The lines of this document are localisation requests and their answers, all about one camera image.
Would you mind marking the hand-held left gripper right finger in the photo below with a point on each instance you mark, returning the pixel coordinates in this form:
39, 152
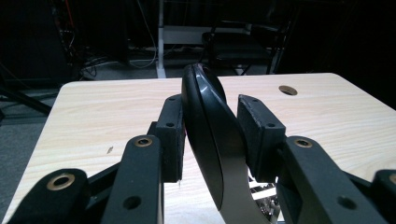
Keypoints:
261, 140

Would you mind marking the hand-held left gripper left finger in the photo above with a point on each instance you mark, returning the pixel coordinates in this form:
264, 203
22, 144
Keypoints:
170, 140

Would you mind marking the black stapler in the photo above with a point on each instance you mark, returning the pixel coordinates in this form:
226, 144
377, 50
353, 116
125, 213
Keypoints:
211, 130

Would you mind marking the black chair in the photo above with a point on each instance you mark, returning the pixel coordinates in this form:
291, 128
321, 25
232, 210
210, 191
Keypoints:
236, 49

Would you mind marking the black metal stand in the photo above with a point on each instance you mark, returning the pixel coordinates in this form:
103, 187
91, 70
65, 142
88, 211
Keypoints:
21, 99

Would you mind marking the dark equipment cabinet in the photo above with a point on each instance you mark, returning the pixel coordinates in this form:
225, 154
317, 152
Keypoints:
31, 37

